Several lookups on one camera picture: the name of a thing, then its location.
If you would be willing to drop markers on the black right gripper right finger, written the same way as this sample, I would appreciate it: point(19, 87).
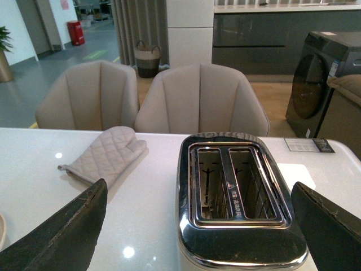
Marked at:
point(331, 232)

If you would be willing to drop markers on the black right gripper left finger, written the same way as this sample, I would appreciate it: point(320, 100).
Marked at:
point(66, 240)

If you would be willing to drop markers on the chrome and white toaster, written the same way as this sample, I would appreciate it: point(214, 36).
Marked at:
point(233, 207)

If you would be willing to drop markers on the beige round plate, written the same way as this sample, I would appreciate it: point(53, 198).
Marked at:
point(3, 228)

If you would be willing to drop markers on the black and white info card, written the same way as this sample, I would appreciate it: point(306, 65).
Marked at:
point(308, 145)

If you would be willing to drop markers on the beige quilted oven mitt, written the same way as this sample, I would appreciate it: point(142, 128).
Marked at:
point(107, 157)

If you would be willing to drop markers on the beige cushion on furniture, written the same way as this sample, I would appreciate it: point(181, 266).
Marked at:
point(348, 86)

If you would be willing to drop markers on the left beige upholstered chair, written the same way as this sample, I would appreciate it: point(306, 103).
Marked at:
point(91, 96)

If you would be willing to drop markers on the beige upholstered chair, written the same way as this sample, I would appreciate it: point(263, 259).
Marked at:
point(201, 98)
point(91, 96)

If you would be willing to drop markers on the potted green plant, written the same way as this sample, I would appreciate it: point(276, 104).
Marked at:
point(6, 73)

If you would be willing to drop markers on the dark grey washing machine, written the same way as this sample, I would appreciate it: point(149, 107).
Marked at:
point(324, 55)

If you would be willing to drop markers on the right beige upholstered chair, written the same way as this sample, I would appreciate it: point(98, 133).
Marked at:
point(201, 98)

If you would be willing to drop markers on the woven laundry basket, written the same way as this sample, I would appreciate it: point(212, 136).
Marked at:
point(147, 59)

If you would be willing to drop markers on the grey kitchen counter cabinet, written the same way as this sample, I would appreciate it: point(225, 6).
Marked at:
point(270, 43)

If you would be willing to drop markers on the red cabinet box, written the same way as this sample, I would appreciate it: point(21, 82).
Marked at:
point(76, 33)

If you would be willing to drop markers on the grey curtain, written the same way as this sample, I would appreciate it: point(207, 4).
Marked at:
point(140, 21)

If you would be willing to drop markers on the white pillar cabinet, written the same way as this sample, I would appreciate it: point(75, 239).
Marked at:
point(190, 32)

